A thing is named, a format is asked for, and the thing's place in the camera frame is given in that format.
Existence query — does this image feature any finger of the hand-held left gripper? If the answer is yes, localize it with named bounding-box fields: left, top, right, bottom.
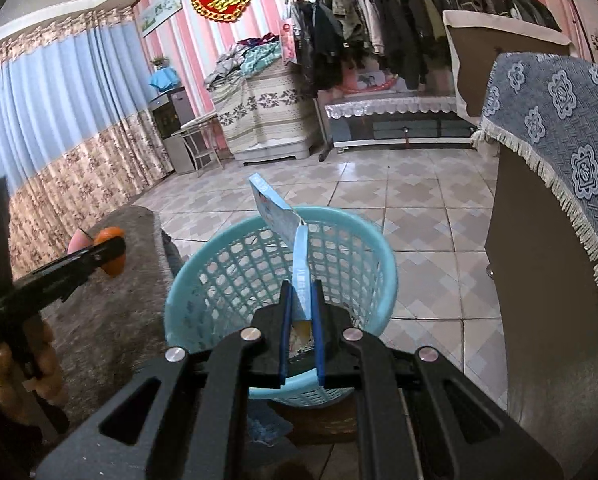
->
left=9, top=236, right=128, bottom=311

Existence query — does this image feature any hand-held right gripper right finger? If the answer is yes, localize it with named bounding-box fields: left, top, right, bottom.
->
left=313, top=279, right=565, bottom=480

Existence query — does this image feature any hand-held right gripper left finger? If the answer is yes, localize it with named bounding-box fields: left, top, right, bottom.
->
left=36, top=280, right=295, bottom=480

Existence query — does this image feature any light blue box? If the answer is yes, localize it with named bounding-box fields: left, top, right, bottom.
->
left=249, top=173, right=314, bottom=351

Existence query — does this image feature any light blue plastic basket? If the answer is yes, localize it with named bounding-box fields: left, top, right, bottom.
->
left=164, top=206, right=399, bottom=408

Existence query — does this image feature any person's left forearm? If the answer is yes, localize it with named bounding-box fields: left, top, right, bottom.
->
left=0, top=370, right=54, bottom=480

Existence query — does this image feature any person's left hand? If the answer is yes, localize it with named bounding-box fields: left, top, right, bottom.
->
left=0, top=321, right=66, bottom=427

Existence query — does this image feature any grey shag rug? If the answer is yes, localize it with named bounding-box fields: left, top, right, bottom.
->
left=9, top=205, right=185, bottom=411

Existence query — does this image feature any blue and floral curtain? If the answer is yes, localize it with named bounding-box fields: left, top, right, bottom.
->
left=0, top=5, right=175, bottom=266

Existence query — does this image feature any grey water dispenser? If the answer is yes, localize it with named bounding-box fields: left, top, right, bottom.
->
left=148, top=86, right=195, bottom=176

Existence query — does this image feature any folding table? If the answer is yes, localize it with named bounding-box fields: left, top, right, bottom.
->
left=171, top=112, right=225, bottom=177

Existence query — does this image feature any blue bottle cover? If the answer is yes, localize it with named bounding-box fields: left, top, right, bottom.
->
left=149, top=69, right=180, bottom=93

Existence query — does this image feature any brown cabinet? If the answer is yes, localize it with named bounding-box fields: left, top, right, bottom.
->
left=484, top=135, right=598, bottom=461

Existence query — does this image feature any dark tv stand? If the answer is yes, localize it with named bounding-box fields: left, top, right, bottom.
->
left=324, top=95, right=480, bottom=153

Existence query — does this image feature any patterned covered quilt stack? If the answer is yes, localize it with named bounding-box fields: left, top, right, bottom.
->
left=211, top=60, right=322, bottom=163

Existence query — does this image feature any white lace cloth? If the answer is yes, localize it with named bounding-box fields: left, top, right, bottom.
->
left=324, top=95, right=457, bottom=120

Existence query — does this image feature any pink printed board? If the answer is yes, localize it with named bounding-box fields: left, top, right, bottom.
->
left=341, top=67, right=410, bottom=96

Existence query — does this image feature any pile of folded clothes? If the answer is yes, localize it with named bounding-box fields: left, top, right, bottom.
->
left=204, top=32, right=285, bottom=91

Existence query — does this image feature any pink hanging packet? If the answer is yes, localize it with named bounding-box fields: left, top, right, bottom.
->
left=279, top=17, right=300, bottom=66

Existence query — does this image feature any row of hung clothes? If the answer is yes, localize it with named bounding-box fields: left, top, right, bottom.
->
left=291, top=0, right=562, bottom=98

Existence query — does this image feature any blue patterned fringed cloth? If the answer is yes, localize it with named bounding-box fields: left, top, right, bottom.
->
left=472, top=51, right=598, bottom=361

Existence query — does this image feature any beige covered brown furniture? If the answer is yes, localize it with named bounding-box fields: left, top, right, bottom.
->
left=442, top=9, right=572, bottom=118

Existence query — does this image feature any framed landscape wall picture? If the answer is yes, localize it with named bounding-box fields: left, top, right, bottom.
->
left=140, top=0, right=184, bottom=38

